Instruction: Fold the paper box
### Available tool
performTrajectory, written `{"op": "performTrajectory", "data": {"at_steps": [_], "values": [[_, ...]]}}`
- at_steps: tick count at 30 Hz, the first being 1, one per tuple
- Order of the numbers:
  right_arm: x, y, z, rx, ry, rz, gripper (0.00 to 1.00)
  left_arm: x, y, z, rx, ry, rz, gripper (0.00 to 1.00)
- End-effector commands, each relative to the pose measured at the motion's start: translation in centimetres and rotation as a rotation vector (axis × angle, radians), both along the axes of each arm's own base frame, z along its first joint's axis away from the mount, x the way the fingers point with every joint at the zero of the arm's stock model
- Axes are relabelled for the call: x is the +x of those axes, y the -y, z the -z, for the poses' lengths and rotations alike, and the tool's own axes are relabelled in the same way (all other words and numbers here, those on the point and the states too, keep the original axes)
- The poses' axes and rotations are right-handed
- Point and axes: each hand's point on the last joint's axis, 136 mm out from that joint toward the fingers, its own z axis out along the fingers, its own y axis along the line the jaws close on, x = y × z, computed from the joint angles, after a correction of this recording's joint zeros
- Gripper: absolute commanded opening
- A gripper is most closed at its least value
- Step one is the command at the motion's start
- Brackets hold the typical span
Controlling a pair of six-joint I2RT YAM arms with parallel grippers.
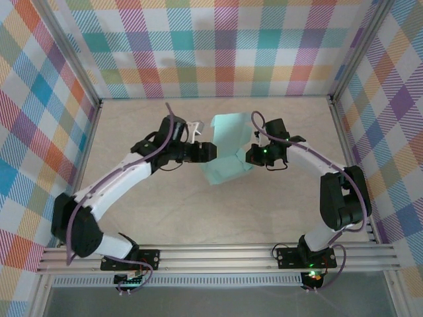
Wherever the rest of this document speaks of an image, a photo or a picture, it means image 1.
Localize aluminium corner post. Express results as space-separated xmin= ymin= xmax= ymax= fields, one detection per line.
xmin=31 ymin=0 xmax=103 ymax=106
xmin=328 ymin=0 xmax=397 ymax=105

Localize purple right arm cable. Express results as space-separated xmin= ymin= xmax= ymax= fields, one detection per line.
xmin=250 ymin=110 xmax=373 ymax=293

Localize light blue paper box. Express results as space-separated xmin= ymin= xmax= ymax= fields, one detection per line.
xmin=198 ymin=112 xmax=255 ymax=186

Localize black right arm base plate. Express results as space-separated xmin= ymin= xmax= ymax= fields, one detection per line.
xmin=276 ymin=246 xmax=338 ymax=269

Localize round black controller with light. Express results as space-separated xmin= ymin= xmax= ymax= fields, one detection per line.
xmin=302 ymin=269 xmax=327 ymax=290

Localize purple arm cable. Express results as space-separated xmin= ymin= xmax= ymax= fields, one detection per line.
xmin=65 ymin=102 xmax=186 ymax=295
xmin=250 ymin=110 xmax=373 ymax=293

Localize slotted grey cable duct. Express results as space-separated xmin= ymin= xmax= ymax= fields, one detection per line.
xmin=52 ymin=275 xmax=305 ymax=287

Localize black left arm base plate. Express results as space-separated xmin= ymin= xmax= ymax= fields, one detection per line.
xmin=100 ymin=248 xmax=161 ymax=271

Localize black electronics board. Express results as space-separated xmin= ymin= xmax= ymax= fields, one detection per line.
xmin=114 ymin=272 xmax=147 ymax=287

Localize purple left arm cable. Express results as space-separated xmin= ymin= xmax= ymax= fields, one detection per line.
xmin=65 ymin=102 xmax=186 ymax=295

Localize long aluminium mounting rail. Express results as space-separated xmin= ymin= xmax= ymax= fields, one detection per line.
xmin=36 ymin=243 xmax=403 ymax=275

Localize aluminium table side rail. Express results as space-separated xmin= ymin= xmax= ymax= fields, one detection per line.
xmin=56 ymin=98 xmax=104 ymax=248
xmin=328 ymin=97 xmax=380 ymax=244

